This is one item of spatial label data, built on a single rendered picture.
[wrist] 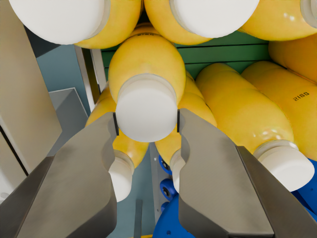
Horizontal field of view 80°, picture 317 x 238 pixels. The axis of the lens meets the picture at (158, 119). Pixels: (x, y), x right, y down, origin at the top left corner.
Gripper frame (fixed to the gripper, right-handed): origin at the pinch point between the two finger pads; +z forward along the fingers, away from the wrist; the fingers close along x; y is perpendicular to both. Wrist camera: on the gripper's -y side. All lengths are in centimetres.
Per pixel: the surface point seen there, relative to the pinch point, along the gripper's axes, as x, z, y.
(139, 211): -19, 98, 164
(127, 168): -2.0, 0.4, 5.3
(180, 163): 2.3, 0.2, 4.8
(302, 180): 12.1, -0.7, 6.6
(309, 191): 52, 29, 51
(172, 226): 2.4, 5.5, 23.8
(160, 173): 1.1, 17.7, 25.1
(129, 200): -29, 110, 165
